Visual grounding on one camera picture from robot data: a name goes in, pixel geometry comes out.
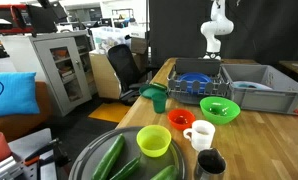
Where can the orange plastic bowl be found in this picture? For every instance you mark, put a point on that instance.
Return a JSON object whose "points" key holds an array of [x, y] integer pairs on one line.
{"points": [[181, 120]]}

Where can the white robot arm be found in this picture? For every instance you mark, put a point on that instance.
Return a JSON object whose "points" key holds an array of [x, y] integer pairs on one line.
{"points": [[215, 29]]}

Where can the grey plastic dish rack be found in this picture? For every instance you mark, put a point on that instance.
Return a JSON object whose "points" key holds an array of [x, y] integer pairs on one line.
{"points": [[189, 98]]}

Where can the yellow-green plastic bowl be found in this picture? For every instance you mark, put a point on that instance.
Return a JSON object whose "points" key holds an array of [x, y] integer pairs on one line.
{"points": [[154, 144]]}

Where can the bright green plastic bowl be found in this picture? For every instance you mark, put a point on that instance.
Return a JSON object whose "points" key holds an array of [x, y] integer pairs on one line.
{"points": [[229, 113]]}

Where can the dark green plastic plate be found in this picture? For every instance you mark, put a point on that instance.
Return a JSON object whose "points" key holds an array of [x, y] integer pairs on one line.
{"points": [[146, 92]]}

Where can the dark green plastic cup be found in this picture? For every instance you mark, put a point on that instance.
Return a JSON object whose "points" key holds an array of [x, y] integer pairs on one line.
{"points": [[159, 104]]}

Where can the black office chair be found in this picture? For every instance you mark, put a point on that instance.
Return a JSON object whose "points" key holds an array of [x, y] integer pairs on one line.
{"points": [[124, 66]]}

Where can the brown cardboard box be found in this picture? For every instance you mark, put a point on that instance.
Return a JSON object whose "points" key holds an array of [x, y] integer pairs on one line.
{"points": [[139, 46]]}

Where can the yellow floor mat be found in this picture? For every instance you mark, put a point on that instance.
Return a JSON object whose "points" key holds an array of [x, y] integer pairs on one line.
{"points": [[109, 112]]}

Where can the blue plastic plate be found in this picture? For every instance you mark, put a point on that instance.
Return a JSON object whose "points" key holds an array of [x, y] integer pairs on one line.
{"points": [[194, 78]]}

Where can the black curtain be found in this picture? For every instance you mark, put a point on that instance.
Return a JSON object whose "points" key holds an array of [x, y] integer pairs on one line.
{"points": [[179, 30]]}

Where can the white ceramic mug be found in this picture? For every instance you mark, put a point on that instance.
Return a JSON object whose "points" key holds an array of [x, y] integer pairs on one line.
{"points": [[202, 140]]}

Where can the long green cucumber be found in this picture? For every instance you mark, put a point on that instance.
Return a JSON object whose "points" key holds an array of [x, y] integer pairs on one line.
{"points": [[165, 173], [109, 156]]}

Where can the small curved green cucumber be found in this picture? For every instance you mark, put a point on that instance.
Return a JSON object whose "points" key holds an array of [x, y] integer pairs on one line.
{"points": [[127, 168]]}

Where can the round grey serving tray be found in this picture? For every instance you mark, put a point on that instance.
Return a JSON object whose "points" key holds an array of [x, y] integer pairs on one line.
{"points": [[87, 161]]}

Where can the pale blue plate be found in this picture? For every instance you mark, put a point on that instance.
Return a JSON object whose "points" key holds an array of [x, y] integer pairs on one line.
{"points": [[252, 85]]}

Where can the grey metal cabinet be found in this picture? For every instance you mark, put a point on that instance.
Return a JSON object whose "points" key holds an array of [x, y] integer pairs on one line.
{"points": [[42, 66]]}

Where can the grey plastic storage bin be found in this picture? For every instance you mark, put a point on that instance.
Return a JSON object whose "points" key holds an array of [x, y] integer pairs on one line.
{"points": [[265, 100]]}

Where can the black computer monitor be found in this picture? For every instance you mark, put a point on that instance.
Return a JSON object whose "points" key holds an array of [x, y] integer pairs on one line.
{"points": [[42, 18]]}

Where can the blue cushion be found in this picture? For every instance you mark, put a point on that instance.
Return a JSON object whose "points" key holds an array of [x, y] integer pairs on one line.
{"points": [[15, 93]]}

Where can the orange sofa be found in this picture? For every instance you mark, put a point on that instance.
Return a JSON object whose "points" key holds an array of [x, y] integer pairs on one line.
{"points": [[19, 126]]}

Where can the grey aluminium mounting plate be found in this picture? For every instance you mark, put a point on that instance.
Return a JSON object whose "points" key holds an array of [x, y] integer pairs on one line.
{"points": [[22, 146]]}

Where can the dark wooden desk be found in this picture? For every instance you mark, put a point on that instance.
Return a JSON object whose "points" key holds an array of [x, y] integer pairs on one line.
{"points": [[292, 66]]}

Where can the red tool cart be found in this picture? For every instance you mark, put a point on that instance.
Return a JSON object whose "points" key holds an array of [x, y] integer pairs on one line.
{"points": [[7, 15]]}

